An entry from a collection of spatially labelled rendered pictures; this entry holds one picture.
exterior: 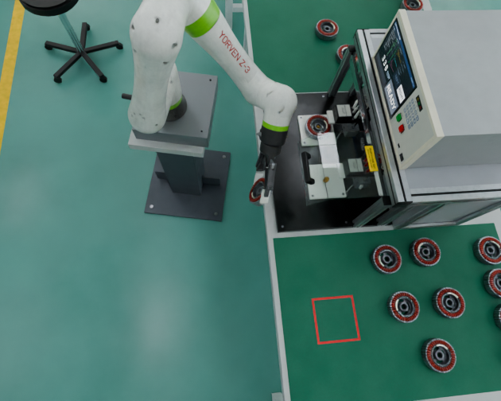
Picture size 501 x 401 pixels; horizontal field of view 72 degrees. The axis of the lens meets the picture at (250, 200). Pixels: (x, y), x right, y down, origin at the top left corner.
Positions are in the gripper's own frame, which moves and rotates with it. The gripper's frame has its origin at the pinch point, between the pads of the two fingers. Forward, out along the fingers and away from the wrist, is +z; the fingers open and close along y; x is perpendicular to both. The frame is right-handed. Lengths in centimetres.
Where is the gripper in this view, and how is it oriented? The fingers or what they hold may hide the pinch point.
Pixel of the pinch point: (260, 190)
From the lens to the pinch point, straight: 131.3
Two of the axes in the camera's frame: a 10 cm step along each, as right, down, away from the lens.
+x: 9.6, 0.4, 2.6
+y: 2.0, 5.5, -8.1
